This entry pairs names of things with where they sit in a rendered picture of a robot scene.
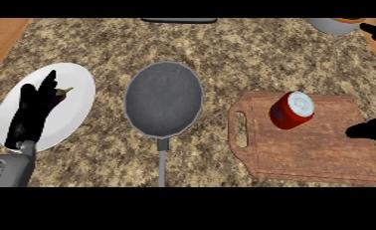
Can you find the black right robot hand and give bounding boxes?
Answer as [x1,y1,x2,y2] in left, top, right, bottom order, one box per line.
[346,117,376,140]

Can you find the dark grey flat appliance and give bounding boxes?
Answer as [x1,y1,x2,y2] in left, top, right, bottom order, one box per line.
[141,17,219,25]

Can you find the black pot handle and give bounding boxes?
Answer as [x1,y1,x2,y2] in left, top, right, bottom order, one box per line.
[359,22,376,42]

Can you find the grey pot with orange contents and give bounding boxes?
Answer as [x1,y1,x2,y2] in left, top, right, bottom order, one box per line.
[306,17,368,37]

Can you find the red can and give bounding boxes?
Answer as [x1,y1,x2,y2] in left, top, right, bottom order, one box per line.
[267,91,316,130]

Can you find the grey frying pan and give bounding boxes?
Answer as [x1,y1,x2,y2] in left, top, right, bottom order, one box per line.
[123,61,206,188]

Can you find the white oval plate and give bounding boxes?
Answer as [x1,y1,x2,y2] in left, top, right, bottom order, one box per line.
[0,62,98,153]

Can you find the brown wooden cutting board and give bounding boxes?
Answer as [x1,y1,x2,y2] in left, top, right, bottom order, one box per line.
[228,90,376,186]

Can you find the dark purple eggplant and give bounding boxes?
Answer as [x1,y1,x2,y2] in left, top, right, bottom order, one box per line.
[49,86,76,112]

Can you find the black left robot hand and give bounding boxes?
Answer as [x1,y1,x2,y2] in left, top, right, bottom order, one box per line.
[4,70,61,150]

